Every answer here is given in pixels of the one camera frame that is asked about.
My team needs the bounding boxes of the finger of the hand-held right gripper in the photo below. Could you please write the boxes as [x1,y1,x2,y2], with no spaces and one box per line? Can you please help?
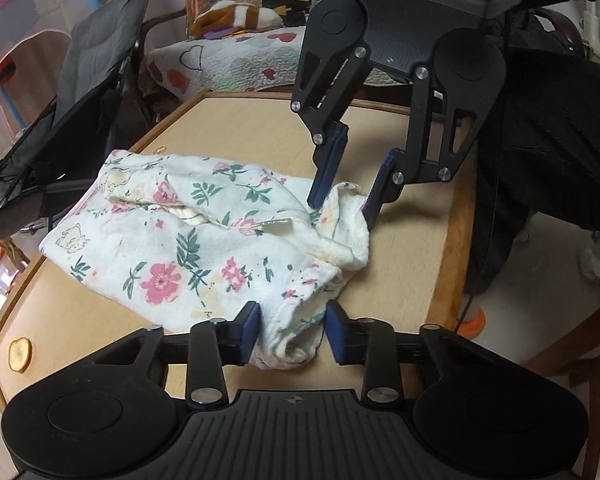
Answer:
[362,67,486,228]
[290,40,373,208]

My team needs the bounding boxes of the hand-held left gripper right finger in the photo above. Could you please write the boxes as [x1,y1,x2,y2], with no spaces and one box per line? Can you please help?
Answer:
[326,301,501,407]

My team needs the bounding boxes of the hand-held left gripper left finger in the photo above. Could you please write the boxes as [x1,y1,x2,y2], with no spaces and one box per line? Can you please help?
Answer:
[90,301,260,407]

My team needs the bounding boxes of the floral baby garment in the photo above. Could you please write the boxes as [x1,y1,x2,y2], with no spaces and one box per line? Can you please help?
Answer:
[39,149,371,372]

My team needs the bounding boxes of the orange plastic thing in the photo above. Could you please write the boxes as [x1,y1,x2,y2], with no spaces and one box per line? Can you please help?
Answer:
[460,310,487,337]

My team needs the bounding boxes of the quilted heart blanket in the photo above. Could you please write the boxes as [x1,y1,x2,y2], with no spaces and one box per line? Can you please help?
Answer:
[145,25,416,106]

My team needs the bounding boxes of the purple plastic toy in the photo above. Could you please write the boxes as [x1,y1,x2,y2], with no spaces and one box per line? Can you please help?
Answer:
[202,27,246,42]

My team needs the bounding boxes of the brown white plush toy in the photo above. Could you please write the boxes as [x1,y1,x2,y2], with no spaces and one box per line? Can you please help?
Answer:
[190,0,285,38]

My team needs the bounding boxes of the person's black trousers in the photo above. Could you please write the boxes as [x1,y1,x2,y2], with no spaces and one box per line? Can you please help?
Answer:
[472,5,600,296]

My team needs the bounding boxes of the white crumpled tissue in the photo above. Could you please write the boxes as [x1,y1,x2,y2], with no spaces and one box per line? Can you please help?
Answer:
[577,237,600,283]

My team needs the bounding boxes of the yellow round disc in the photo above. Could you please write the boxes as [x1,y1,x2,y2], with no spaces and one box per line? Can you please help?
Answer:
[7,337,32,373]

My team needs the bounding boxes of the wooden chair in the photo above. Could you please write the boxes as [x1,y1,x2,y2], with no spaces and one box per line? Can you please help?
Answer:
[522,290,600,480]

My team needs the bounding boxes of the grey folding lounge chair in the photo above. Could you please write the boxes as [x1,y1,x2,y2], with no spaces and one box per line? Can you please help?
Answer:
[0,0,153,238]

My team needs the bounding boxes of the mesh playpen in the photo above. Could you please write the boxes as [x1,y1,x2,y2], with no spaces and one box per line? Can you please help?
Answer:
[0,0,106,171]

